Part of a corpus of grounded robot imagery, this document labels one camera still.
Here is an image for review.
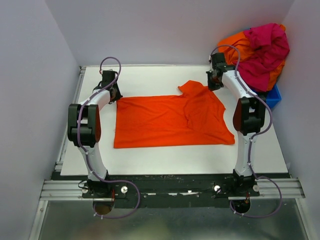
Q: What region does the blue plastic bin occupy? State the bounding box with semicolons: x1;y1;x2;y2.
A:
258;84;282;110

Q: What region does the orange t shirt in pile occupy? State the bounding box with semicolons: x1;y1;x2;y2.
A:
216;23;287;92

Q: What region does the magenta t shirt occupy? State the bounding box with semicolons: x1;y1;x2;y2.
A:
238;23;290;92

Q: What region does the bright orange t shirt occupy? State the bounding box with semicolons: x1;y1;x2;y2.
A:
113;80;235;149

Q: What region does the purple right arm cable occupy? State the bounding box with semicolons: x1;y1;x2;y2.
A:
208;44;283;218

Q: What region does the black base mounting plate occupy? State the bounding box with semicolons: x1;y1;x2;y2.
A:
51;173;261;210

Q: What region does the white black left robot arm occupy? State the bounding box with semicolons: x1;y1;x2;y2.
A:
67;70;123;198

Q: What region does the aluminium extrusion rail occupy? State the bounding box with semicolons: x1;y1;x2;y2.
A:
39;180;84;201

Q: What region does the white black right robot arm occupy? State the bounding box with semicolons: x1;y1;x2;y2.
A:
206;52;266;196

